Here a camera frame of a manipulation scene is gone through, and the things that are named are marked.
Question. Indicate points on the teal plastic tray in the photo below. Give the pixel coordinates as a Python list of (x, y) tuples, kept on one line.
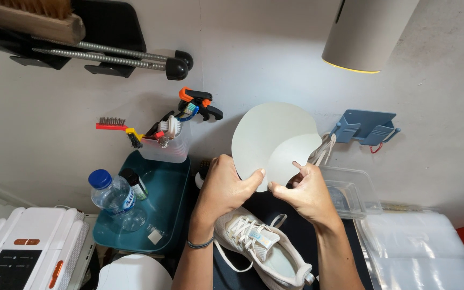
[(163, 201)]

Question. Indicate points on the person's left hand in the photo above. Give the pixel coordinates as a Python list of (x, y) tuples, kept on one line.
[(220, 189)]

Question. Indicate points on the clear water bottle blue cap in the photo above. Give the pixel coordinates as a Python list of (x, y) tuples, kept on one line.
[(115, 199)]

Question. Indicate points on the grey cylindrical lamp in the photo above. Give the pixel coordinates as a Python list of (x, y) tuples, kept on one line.
[(365, 34)]

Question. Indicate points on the wooden bristle brush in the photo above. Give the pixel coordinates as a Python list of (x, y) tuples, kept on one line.
[(30, 18)]

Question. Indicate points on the stack of clear plastic bags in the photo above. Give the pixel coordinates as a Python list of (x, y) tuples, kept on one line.
[(415, 249)]

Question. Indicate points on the clear plastic brush cup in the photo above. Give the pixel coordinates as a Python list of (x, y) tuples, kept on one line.
[(167, 147)]

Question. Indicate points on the white appliance orange buttons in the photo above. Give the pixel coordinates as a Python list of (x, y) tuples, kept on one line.
[(26, 249)]

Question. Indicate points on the small dark bottle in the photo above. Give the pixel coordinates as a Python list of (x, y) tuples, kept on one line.
[(135, 183)]

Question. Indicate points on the clear plastic container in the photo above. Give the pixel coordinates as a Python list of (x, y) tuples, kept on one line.
[(351, 193)]

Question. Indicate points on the person's right hand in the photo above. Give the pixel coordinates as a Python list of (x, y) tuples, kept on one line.
[(310, 193)]

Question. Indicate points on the small brown bristle brush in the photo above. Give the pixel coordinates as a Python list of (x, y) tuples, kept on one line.
[(203, 171)]

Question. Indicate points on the dark wrist band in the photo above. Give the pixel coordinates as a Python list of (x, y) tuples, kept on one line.
[(199, 244)]

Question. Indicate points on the white curled paper sheet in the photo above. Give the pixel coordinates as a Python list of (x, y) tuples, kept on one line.
[(274, 139)]

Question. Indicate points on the metal threaded rod black cap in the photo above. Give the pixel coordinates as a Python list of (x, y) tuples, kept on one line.
[(107, 59), (111, 49)]

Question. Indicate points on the white sneaker with laces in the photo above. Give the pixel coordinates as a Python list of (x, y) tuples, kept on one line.
[(262, 249)]

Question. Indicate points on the white round lid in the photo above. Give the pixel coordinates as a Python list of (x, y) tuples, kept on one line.
[(134, 273)]

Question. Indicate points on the blue wall hook holder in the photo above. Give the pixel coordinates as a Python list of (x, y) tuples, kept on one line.
[(365, 127)]

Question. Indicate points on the white bristle brush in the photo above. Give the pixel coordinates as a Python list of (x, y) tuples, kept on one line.
[(170, 127)]

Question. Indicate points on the orange black spring clamp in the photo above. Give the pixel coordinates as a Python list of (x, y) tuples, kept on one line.
[(199, 102)]

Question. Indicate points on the black wall shelf bracket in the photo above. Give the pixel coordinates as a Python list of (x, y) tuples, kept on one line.
[(111, 36)]

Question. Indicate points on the white shoelaces bundle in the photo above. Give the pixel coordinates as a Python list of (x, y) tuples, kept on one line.
[(324, 150)]

